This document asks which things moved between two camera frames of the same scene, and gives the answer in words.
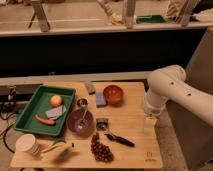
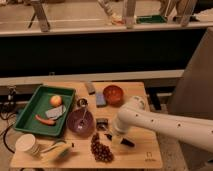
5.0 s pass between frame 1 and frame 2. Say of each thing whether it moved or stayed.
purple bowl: stayed
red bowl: stayed
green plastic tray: stayed
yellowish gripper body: moved
